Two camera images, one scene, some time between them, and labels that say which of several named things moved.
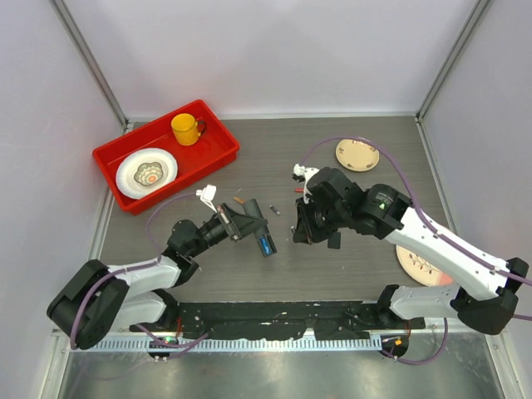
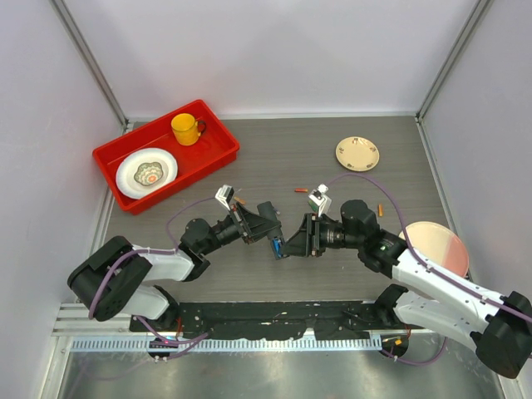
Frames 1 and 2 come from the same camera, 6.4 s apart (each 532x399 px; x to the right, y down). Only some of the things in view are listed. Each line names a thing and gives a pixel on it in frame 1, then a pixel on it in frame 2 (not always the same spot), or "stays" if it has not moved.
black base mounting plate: x=281 y=320 stays
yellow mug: x=186 y=130 stays
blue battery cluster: x=265 y=245 -> x=277 y=247
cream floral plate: x=357 y=155 stays
